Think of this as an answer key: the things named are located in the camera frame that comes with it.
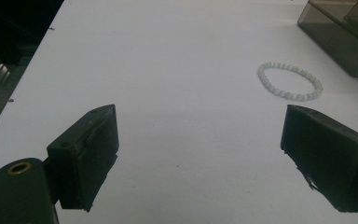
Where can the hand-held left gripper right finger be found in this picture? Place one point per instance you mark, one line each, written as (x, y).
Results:
(332, 155)

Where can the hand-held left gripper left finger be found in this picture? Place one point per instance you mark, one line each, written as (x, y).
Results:
(84, 155)

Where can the smoky transparent plastic box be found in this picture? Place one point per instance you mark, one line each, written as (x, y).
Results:
(338, 37)

